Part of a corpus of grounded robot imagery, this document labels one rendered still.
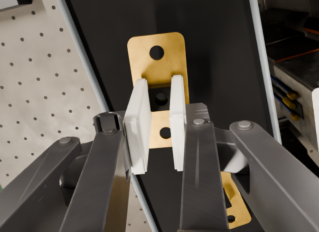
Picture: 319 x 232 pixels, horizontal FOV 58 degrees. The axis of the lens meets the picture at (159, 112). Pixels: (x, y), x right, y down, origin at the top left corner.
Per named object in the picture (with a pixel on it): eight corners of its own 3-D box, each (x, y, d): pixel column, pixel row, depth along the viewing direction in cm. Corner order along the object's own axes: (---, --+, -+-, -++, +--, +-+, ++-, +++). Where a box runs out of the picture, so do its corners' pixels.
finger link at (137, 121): (146, 174, 14) (131, 176, 14) (152, 118, 21) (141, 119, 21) (138, 119, 13) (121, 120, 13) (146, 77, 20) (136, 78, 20)
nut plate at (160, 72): (192, 143, 22) (193, 150, 21) (143, 147, 22) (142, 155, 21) (183, 30, 19) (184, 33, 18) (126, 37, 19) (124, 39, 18)
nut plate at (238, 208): (252, 219, 29) (255, 228, 28) (216, 231, 29) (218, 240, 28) (220, 153, 26) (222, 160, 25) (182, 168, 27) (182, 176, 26)
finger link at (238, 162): (187, 148, 12) (263, 142, 11) (184, 103, 16) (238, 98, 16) (190, 178, 12) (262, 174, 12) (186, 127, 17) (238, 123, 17)
